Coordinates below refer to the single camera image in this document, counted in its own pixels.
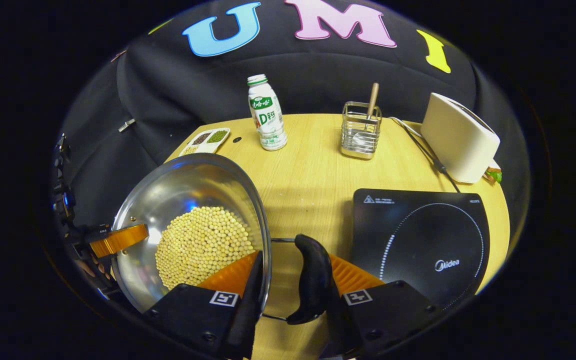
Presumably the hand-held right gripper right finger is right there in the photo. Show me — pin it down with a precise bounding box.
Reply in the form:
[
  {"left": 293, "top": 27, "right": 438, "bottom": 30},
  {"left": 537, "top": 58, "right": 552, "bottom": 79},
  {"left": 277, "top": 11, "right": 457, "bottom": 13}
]
[{"left": 318, "top": 252, "right": 444, "bottom": 360}]

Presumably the black backdrop cloth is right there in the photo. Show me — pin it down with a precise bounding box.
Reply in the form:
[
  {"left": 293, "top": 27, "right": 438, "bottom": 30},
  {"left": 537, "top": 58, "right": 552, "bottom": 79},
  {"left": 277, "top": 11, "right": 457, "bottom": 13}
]
[{"left": 53, "top": 0, "right": 531, "bottom": 236}]

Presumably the pile of yellow soybeans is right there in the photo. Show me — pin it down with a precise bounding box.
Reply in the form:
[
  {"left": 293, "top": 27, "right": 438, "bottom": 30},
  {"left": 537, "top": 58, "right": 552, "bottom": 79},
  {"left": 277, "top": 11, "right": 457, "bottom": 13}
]
[{"left": 155, "top": 206, "right": 258, "bottom": 291}]

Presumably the black power cable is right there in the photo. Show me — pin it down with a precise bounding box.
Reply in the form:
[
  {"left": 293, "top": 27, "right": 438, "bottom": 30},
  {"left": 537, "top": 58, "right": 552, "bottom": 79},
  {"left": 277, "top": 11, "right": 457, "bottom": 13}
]
[{"left": 388, "top": 116, "right": 461, "bottom": 193}]

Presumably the white divided bean dish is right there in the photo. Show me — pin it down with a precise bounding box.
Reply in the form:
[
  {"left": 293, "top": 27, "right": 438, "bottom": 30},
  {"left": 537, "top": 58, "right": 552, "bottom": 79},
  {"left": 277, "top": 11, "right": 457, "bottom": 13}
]
[{"left": 178, "top": 127, "right": 231, "bottom": 158}]

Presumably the black induction cooktop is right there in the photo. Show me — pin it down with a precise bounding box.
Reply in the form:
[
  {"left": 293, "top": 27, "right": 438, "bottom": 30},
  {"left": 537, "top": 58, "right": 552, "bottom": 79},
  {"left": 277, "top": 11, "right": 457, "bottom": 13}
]
[{"left": 352, "top": 188, "right": 491, "bottom": 311}]

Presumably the metal wire utensil holder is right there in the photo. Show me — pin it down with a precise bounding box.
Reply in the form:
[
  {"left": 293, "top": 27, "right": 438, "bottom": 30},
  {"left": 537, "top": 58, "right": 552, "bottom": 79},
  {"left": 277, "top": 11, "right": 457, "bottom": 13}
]
[{"left": 340, "top": 101, "right": 383, "bottom": 160}]

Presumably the wooden-handled spoon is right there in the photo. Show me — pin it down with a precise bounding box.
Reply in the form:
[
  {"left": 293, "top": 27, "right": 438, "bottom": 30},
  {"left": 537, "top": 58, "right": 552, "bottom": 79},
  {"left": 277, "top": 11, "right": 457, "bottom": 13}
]
[{"left": 353, "top": 82, "right": 380, "bottom": 151}]

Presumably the white toaster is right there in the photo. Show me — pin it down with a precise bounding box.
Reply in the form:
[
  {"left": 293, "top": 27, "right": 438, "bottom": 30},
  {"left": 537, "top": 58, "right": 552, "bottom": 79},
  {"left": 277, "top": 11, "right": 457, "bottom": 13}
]
[{"left": 420, "top": 92, "right": 501, "bottom": 184}]

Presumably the toy sandwich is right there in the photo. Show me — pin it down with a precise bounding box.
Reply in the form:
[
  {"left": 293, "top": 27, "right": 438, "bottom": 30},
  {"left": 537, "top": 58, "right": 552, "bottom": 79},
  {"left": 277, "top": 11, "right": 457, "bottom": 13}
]
[{"left": 484, "top": 160, "right": 503, "bottom": 183}]

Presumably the stainless steel pot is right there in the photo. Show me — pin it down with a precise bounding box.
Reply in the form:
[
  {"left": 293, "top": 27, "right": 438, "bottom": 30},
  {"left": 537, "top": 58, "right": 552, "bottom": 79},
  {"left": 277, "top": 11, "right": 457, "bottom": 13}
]
[{"left": 110, "top": 152, "right": 334, "bottom": 326}]

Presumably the white green-label milk bottle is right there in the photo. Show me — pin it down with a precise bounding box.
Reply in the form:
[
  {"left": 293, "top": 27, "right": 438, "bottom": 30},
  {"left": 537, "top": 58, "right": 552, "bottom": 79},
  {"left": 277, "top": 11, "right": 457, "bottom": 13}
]
[{"left": 247, "top": 74, "right": 288, "bottom": 152}]

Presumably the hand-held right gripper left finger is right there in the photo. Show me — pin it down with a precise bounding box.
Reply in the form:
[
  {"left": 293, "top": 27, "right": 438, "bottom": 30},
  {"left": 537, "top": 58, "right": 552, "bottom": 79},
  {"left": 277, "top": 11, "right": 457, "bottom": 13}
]
[{"left": 143, "top": 250, "right": 265, "bottom": 360}]

